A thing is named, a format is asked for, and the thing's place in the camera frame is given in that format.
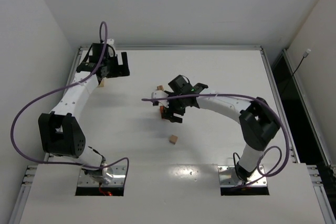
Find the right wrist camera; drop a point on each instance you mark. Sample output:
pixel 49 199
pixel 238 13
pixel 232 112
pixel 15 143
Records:
pixel 159 98

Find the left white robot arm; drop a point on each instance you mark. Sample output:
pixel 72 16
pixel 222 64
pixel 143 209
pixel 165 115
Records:
pixel 60 132

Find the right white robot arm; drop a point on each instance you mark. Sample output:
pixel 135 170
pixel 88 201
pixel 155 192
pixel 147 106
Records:
pixel 258 125

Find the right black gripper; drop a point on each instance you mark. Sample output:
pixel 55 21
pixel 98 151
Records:
pixel 172 112

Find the metal base plate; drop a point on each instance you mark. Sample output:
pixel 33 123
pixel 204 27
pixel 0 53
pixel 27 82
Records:
pixel 229 179
pixel 113 176

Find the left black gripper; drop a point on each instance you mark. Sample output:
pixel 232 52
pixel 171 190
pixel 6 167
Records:
pixel 117 66

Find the brown arch wood block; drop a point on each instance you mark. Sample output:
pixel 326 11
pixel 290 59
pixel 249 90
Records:
pixel 162 112

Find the lone light wood cube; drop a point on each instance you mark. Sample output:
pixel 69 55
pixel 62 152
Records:
pixel 173 139

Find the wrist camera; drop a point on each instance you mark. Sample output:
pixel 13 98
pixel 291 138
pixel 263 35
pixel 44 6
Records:
pixel 159 98
pixel 113 44

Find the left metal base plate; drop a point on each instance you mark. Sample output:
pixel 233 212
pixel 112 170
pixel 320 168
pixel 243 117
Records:
pixel 113 176

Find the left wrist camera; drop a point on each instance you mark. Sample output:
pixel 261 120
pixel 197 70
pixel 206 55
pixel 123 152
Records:
pixel 113 44

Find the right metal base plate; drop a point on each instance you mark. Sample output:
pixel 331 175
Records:
pixel 229 179

